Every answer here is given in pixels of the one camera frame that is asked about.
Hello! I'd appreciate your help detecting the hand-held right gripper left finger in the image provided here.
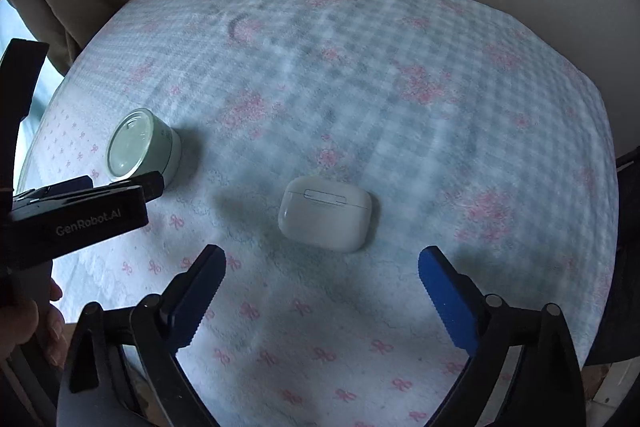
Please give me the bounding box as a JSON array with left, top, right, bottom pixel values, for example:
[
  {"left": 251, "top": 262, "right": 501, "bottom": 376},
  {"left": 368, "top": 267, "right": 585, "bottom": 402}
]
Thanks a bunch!
[{"left": 56, "top": 244, "right": 227, "bottom": 427}]

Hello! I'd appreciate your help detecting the person's left hand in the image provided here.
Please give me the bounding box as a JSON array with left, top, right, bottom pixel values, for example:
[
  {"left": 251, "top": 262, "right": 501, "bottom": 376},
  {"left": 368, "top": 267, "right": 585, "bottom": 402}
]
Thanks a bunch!
[{"left": 0, "top": 279, "right": 67, "bottom": 365}]

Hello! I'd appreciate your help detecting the light blue cloth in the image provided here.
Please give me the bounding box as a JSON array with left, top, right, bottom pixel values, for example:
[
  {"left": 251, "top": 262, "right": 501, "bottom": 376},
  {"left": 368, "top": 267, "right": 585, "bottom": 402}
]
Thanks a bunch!
[{"left": 0, "top": 0, "right": 68, "bottom": 118}]

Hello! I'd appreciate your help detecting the white earbuds case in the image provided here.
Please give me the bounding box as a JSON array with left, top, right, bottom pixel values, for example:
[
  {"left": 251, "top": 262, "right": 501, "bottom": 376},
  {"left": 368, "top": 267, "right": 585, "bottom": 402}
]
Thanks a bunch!
[{"left": 277, "top": 175, "right": 373, "bottom": 254}]

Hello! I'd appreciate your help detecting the pale green jar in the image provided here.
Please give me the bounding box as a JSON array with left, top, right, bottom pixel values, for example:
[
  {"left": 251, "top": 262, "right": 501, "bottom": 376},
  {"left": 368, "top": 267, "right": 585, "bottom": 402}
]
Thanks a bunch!
[{"left": 105, "top": 108, "right": 183, "bottom": 182}]

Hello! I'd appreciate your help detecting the checked floral bed sheet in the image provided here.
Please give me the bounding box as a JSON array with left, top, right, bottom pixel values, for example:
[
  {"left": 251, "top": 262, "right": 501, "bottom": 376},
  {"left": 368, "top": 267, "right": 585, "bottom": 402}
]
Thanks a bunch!
[{"left": 15, "top": 0, "right": 621, "bottom": 427}]

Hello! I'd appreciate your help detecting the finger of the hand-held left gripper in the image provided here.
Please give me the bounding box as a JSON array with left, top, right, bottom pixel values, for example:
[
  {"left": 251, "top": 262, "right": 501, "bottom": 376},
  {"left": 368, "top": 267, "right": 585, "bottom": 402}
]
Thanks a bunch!
[
  {"left": 127, "top": 171, "right": 166, "bottom": 202},
  {"left": 30, "top": 175, "right": 94, "bottom": 198}
]

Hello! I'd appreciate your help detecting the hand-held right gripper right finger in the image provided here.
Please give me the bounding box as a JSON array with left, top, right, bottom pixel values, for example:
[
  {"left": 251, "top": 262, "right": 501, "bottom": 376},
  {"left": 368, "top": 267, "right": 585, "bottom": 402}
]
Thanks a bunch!
[{"left": 417, "top": 245, "right": 587, "bottom": 427}]

